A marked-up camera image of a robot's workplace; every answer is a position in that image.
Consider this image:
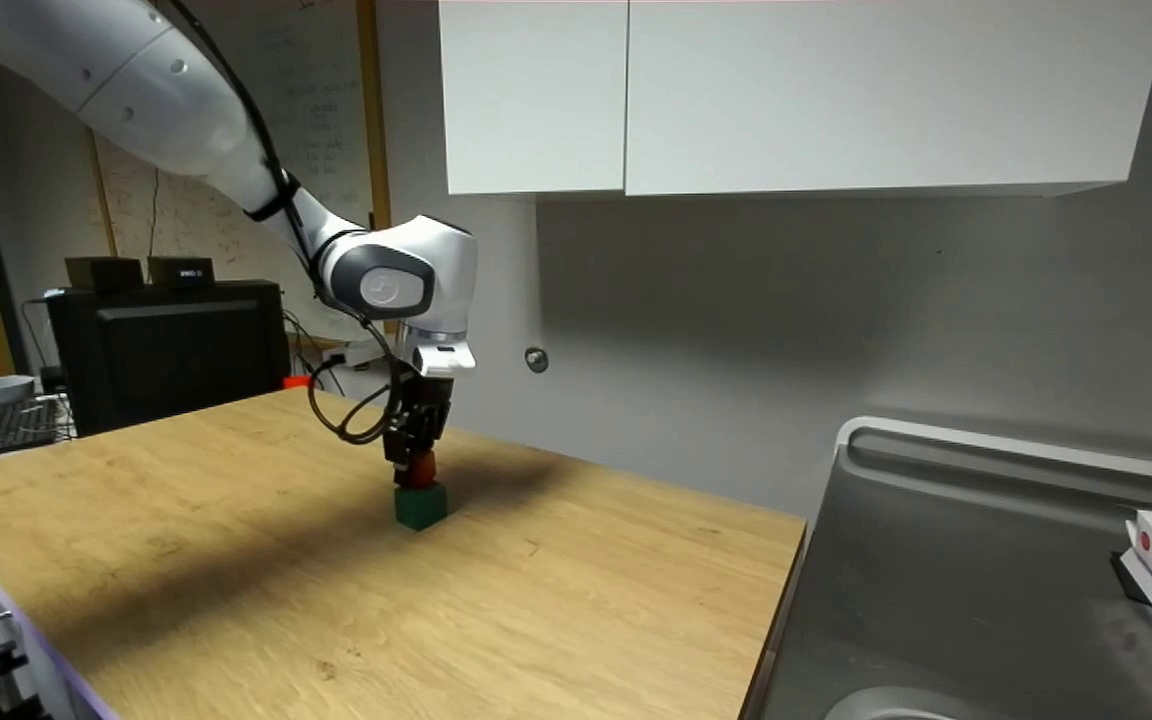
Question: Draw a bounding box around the orange block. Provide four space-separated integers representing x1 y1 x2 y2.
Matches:
407 453 441 487

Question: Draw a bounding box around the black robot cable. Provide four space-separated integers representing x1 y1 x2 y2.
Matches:
306 348 407 449

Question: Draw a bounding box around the round wall outlet right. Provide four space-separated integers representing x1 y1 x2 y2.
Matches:
525 348 550 372

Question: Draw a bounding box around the white wall cabinet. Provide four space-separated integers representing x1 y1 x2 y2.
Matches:
437 0 1152 195

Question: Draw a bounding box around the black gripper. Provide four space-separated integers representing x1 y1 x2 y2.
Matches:
384 378 452 487

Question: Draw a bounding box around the black box on table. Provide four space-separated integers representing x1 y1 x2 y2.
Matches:
50 256 287 437

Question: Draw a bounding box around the black keyboard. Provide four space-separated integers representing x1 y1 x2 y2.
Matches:
0 399 55 453

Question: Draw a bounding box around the green block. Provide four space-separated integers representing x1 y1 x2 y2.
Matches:
398 485 447 531

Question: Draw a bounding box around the steel sink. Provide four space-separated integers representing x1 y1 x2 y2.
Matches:
757 418 1152 720

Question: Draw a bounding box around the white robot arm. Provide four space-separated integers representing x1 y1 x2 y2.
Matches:
0 0 478 487

